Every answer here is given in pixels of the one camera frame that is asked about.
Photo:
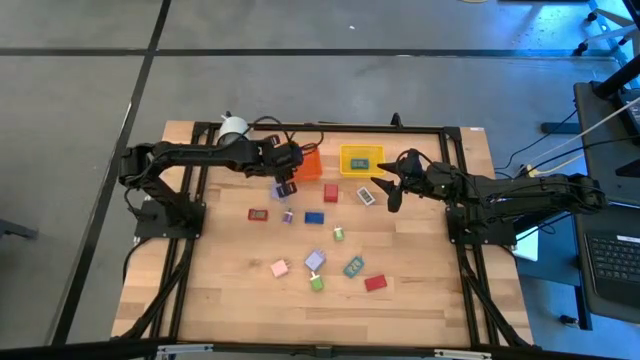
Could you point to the grey chair base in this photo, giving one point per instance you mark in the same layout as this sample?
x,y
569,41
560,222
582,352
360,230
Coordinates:
x,y
612,35

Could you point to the lavender wall charger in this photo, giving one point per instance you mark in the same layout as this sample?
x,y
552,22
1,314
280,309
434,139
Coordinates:
x,y
315,260

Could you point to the green dual-port USB charger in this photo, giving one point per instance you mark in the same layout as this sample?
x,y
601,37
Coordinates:
x,y
316,283

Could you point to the black side desk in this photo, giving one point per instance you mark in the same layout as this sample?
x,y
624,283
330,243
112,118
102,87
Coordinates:
x,y
600,150

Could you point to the white cylindrical spot lamp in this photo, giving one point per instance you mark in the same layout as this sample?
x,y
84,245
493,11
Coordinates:
x,y
232,129

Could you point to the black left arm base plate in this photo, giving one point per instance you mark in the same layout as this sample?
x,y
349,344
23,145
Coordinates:
x,y
150,227

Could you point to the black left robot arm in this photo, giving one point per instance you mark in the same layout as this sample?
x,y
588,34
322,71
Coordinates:
x,y
200,152

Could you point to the black desk pole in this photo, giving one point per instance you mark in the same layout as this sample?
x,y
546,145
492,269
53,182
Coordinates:
x,y
617,77

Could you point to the pink wall charger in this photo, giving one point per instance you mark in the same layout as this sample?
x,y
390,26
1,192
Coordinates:
x,y
280,268

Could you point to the yellow slotted plastic basket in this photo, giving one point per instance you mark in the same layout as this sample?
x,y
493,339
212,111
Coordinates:
x,y
346,170

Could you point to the black gantry crossbar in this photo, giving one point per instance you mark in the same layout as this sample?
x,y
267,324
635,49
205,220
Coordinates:
x,y
75,350

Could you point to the orange slotted plastic basket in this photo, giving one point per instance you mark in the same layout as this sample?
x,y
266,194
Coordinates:
x,y
310,167

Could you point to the lavender vented power adapter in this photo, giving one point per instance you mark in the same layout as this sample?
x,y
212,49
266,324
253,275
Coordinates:
x,y
275,192

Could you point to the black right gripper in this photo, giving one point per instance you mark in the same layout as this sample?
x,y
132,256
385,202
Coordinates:
x,y
420,180

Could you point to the purple single-port USB charger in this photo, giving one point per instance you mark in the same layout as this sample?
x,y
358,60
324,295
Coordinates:
x,y
287,217

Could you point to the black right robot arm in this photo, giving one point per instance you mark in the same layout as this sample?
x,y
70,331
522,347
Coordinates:
x,y
525,192

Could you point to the green single-port USB charger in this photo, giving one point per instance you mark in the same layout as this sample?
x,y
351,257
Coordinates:
x,y
338,234

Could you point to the black laptop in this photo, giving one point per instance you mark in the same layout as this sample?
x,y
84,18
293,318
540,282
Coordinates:
x,y
615,260

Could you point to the red rectangular box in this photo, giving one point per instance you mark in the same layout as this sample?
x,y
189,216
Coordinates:
x,y
330,193
375,283

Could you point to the white digital clock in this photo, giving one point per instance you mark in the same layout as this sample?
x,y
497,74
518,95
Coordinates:
x,y
365,195

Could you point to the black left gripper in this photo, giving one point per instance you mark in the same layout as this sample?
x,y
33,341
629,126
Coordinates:
x,y
282,159

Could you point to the red digital clock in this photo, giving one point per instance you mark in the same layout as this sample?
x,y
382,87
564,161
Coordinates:
x,y
257,214

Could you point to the white floor box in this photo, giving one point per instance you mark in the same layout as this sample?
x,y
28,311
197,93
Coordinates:
x,y
527,247

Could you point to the black clamp knob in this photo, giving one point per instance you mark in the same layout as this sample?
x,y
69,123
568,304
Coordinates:
x,y
396,120

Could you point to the black aluminium table frame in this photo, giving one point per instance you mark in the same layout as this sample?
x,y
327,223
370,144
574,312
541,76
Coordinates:
x,y
425,128

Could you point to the teal digital clock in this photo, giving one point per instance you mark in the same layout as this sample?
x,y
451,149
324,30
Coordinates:
x,y
353,267
359,164

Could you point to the blue rectangular box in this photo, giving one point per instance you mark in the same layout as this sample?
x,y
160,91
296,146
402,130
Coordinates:
x,y
314,218

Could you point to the grey furniture foot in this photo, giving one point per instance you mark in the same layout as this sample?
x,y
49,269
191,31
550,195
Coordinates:
x,y
15,229

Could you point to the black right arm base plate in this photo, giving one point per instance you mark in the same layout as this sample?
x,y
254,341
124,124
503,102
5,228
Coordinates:
x,y
502,239

